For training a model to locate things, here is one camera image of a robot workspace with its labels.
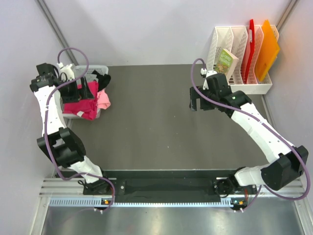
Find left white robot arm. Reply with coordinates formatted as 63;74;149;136
30;62;112;195

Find green book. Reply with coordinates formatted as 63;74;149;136
214;49;239;84

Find light pink t shirt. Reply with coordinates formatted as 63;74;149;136
97;89;111;110

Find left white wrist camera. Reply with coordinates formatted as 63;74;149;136
57;62;75;82

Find magenta t shirt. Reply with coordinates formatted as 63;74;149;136
63;81;98;120

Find white laundry basket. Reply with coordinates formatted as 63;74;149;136
66;65;109;119

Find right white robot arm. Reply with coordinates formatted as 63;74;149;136
190;69;311;200

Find orange folder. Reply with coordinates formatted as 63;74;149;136
254;20;280;82

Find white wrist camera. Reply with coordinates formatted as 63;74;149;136
57;62;75;82
201;68;217;90

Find black t shirt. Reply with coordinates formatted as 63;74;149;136
92;70;111;92

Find white file organizer rack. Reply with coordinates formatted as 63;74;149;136
206;25;272;94

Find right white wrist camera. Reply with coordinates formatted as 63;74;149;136
201;68;217;90

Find red folder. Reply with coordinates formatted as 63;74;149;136
241;19;255;84

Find aluminium frame rail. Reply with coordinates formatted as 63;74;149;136
30;171;313;235

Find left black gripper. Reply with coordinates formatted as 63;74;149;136
60;76;94;104

